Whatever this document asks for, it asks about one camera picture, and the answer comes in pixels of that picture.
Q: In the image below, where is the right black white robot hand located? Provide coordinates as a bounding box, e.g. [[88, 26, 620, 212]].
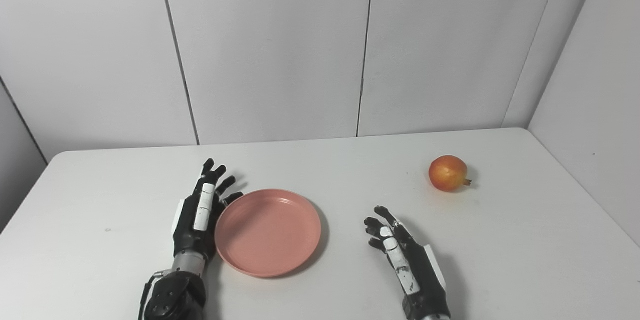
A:
[[364, 205, 452, 319]]

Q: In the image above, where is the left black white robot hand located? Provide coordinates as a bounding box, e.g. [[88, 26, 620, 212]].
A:
[[172, 158, 245, 261]]

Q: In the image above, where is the pink round plate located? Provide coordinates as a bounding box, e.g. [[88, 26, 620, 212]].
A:
[[214, 189, 323, 278]]

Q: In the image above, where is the red orange pomegranate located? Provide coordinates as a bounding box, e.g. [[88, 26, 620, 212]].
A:
[[428, 155, 473, 193]]

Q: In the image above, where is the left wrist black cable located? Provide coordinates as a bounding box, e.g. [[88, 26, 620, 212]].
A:
[[138, 270, 167, 320]]

